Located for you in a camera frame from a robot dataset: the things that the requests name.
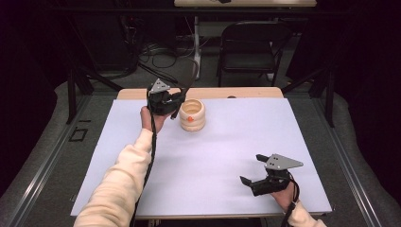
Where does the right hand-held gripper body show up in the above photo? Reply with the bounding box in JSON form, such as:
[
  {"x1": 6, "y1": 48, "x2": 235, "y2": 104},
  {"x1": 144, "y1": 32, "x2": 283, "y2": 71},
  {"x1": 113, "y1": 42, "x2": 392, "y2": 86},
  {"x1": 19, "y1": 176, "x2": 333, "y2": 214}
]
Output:
[{"x1": 250, "y1": 153, "x2": 305, "y2": 197}]

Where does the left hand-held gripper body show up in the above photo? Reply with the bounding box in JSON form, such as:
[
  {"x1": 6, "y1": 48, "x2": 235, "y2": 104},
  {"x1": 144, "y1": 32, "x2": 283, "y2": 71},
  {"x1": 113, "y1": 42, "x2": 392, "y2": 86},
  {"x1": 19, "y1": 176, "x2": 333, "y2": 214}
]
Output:
[{"x1": 146, "y1": 78, "x2": 182, "y2": 116}]

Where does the cream ribbed ceramic holder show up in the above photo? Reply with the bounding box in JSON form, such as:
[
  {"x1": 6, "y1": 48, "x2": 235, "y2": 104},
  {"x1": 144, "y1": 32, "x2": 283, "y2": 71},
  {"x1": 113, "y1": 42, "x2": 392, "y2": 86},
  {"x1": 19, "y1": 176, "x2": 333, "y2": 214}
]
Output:
[{"x1": 178, "y1": 98, "x2": 206, "y2": 132}]

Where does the person's left hand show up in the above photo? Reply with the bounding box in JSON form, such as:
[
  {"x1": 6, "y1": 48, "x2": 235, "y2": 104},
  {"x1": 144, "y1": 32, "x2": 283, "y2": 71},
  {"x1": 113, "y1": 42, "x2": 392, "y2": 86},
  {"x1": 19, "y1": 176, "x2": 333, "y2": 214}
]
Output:
[{"x1": 139, "y1": 105, "x2": 173, "y2": 133}]

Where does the person's right hand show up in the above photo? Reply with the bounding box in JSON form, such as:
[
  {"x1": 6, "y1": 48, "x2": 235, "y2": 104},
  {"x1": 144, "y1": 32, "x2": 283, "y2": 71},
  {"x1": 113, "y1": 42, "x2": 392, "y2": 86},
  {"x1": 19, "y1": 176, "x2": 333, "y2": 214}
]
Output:
[{"x1": 270, "y1": 181, "x2": 299, "y2": 213}]

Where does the wooden table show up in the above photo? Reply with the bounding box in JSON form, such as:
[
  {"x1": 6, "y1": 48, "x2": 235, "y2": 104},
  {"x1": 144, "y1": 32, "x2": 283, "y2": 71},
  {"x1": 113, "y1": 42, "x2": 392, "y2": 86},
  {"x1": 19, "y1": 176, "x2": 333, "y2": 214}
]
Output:
[{"x1": 77, "y1": 87, "x2": 326, "y2": 220}]

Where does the white table mat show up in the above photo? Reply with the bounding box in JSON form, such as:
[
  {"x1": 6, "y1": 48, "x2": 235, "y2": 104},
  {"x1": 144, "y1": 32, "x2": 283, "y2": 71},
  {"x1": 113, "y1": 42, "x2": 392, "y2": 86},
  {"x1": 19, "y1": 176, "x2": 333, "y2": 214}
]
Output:
[{"x1": 69, "y1": 97, "x2": 333, "y2": 218}]

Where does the black folding chair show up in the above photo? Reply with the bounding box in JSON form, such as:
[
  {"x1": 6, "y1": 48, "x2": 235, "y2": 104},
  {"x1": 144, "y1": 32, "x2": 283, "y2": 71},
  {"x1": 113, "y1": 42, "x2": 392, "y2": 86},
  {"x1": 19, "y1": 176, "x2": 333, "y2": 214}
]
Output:
[{"x1": 216, "y1": 20, "x2": 293, "y2": 88}]

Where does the black metal stand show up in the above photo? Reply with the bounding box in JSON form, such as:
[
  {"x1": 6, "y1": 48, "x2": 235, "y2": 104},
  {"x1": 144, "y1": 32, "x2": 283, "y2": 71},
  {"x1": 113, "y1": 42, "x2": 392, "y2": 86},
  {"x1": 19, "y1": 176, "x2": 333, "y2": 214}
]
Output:
[
  {"x1": 281, "y1": 67, "x2": 336, "y2": 129},
  {"x1": 63, "y1": 67, "x2": 125, "y2": 125}
]

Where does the white-legged wooden desk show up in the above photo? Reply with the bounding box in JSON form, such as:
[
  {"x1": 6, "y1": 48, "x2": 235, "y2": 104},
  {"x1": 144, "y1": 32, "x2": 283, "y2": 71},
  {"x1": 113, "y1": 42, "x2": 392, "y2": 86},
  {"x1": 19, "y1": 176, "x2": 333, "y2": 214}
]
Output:
[{"x1": 173, "y1": 0, "x2": 318, "y2": 81}]

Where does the bundle of floor cables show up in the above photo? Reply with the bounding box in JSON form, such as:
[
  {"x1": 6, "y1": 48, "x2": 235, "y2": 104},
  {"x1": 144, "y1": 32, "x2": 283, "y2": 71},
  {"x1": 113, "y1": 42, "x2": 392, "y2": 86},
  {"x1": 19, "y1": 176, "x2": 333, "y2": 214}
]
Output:
[{"x1": 126, "y1": 17, "x2": 198, "y2": 89}]

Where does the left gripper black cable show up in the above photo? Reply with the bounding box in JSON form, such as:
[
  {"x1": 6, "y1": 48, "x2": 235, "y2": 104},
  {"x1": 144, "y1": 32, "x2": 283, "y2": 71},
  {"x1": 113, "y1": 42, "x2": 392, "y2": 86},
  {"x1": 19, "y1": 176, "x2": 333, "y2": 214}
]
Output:
[{"x1": 129, "y1": 89, "x2": 159, "y2": 227}]

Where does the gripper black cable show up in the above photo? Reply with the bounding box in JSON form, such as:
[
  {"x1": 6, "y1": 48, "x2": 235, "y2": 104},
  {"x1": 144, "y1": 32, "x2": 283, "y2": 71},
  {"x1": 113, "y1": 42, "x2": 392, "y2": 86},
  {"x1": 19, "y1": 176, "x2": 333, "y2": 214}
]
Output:
[
  {"x1": 129, "y1": 89, "x2": 159, "y2": 227},
  {"x1": 279, "y1": 171, "x2": 301, "y2": 227}
]

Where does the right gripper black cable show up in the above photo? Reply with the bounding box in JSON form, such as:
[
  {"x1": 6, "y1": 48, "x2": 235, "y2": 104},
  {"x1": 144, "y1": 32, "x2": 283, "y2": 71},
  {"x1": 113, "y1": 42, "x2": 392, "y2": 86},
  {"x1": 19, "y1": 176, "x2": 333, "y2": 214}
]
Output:
[{"x1": 279, "y1": 171, "x2": 301, "y2": 227}]

